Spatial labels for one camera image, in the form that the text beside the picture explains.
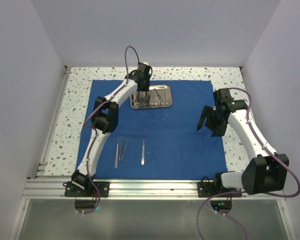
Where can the surgical instruments in tray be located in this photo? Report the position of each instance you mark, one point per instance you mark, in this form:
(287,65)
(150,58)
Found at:
(153,100)

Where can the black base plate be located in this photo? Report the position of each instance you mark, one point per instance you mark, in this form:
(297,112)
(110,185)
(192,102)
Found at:
(208,187)
(71,190)

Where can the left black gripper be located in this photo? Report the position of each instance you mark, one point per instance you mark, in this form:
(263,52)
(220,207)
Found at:
(145,88)

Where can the blue surgical cloth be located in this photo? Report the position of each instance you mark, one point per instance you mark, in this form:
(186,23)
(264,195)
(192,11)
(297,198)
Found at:
(174,149)

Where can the thin steel tweezers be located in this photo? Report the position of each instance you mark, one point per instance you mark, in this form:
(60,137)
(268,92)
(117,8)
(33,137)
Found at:
(124,148)

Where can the steel instrument tray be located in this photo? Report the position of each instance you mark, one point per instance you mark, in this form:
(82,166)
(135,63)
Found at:
(157,98)

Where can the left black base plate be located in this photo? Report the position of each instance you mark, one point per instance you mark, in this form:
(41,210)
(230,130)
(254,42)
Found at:
(71,190)

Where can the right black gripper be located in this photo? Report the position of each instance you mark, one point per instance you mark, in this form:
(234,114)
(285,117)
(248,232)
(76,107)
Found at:
(208,110)

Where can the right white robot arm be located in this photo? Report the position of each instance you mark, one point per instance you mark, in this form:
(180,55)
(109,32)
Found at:
(266,171)

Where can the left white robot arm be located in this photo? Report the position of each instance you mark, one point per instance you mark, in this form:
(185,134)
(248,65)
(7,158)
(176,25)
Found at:
(104,120)

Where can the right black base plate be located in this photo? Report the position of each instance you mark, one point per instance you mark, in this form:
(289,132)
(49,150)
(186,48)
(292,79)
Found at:
(208,187)

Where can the aluminium mounting rail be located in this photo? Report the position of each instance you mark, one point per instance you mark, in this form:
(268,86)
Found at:
(52,188)

